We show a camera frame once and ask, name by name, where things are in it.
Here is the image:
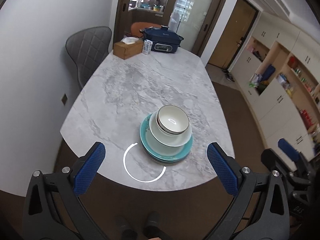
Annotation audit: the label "teal floral plate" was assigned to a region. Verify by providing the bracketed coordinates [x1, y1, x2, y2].
[143, 141, 193, 163]
[140, 113, 193, 163]

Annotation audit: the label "medium white bowl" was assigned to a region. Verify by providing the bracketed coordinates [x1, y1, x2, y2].
[149, 112, 192, 147]

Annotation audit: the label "floral patterned small bowl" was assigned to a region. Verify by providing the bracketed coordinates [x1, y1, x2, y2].
[156, 105, 189, 134]

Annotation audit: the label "large white bowl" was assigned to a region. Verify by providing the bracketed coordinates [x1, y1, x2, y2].
[145, 129, 193, 156]

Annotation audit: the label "grey rimmed plate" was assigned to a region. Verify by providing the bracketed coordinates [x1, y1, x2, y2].
[150, 155, 184, 165]

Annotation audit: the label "person's left hand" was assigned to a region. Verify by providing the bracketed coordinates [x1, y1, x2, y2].
[148, 237, 161, 240]

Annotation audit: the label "shoes on floor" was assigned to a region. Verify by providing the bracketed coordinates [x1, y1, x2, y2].
[222, 70, 235, 83]

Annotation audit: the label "wooden entrance door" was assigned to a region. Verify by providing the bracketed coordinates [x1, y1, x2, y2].
[208, 0, 258, 69]

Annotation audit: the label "navy electric cooker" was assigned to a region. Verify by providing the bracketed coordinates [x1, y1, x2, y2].
[139, 25, 184, 54]

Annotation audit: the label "grey quilted chair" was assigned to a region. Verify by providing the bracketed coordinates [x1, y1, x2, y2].
[65, 26, 112, 88]

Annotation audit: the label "small milk carton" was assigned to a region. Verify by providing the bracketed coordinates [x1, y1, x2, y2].
[142, 40, 153, 55]

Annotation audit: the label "glass sliding door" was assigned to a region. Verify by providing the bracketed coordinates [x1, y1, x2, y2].
[169, 0, 212, 51]

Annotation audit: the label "wooden tissue box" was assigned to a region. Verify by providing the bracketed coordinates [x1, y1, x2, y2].
[113, 38, 143, 60]

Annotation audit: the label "orange chair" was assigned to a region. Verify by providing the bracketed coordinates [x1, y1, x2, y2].
[130, 22, 162, 38]

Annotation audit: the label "white wall cabinet unit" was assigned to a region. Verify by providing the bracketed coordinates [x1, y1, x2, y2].
[232, 12, 319, 160]

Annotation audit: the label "wall socket plate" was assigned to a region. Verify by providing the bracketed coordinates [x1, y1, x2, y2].
[61, 94, 68, 105]

